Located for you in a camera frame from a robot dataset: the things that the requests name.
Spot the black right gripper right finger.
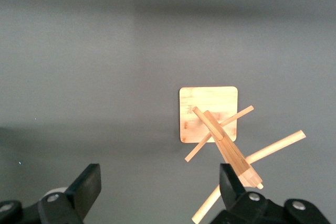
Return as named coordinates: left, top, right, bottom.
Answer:
left=209, top=163, right=332, bottom=224

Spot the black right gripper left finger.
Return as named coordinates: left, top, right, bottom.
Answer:
left=0, top=163, right=102, bottom=224

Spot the wooden cup rack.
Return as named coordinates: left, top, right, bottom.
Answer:
left=179, top=86, right=307, bottom=224

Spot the dark grey table mat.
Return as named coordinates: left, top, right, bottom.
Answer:
left=0, top=0, right=336, bottom=224

